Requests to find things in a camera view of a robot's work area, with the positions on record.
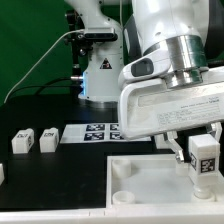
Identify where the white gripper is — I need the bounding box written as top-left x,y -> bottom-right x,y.
118,66 -> 224,164

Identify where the white square tabletop with sockets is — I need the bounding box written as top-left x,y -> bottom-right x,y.
106,154 -> 224,207

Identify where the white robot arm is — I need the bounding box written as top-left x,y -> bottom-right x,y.
65,0 -> 224,161

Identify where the white sheet with tags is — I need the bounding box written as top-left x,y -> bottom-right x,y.
59,122 -> 151,145

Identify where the white part at left edge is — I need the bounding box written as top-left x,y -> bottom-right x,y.
0,164 -> 5,186

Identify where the black cable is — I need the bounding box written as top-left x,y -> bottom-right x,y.
6,77 -> 83,101

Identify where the white cable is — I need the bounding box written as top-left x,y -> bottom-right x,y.
3,29 -> 86,104

